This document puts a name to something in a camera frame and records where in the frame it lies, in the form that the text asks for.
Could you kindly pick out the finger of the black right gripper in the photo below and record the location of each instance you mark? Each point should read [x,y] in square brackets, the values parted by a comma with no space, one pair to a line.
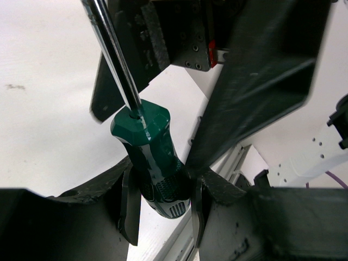
[273,49]

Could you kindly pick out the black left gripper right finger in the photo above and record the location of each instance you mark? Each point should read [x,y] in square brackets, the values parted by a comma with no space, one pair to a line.
[267,223]

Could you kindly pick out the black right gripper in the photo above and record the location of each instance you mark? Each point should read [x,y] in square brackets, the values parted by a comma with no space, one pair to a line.
[140,39]

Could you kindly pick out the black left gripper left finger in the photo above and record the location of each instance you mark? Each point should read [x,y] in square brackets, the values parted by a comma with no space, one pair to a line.
[97,220]

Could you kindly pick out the green handled screwdriver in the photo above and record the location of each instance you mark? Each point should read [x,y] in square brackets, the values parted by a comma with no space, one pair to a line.
[162,177]

